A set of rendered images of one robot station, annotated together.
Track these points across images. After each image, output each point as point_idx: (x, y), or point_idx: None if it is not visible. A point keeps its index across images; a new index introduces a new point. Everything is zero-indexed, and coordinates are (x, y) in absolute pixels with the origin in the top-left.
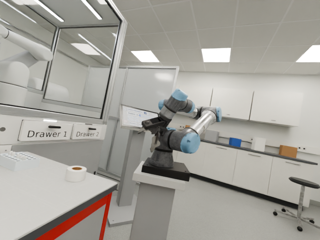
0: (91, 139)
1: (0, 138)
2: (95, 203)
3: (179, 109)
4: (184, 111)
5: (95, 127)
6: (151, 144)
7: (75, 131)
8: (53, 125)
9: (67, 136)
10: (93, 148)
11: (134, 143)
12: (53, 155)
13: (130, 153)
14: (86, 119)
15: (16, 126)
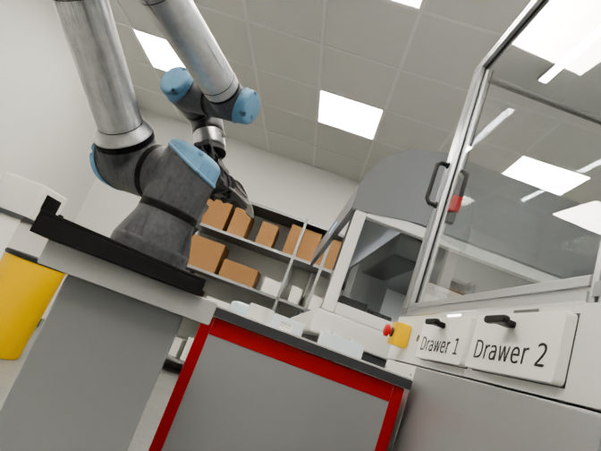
0: (531, 387)
1: (413, 353)
2: None
3: (191, 122)
4: (180, 108)
5: (536, 318)
6: (201, 220)
7: (474, 337)
8: (445, 323)
9: (458, 354)
10: (534, 446)
11: None
12: (440, 412)
13: None
14: (517, 293)
15: None
